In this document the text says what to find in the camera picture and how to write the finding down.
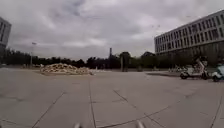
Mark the robot's own part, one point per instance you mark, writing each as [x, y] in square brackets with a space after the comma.
[78, 125]
[140, 124]

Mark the pale blue scooter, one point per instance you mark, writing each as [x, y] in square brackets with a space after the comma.
[218, 74]

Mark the grey building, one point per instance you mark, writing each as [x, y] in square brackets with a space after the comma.
[3, 33]

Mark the long pale building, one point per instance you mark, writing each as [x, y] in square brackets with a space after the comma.
[193, 35]

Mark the lamp pole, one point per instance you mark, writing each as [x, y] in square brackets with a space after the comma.
[32, 55]

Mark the row of trees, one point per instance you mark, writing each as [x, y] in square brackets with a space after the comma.
[100, 61]

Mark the dark tall chimney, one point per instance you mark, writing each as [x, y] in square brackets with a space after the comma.
[110, 55]

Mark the pale rubble heap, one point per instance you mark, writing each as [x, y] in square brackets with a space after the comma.
[63, 68]

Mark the white scooter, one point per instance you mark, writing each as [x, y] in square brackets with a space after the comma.
[195, 71]

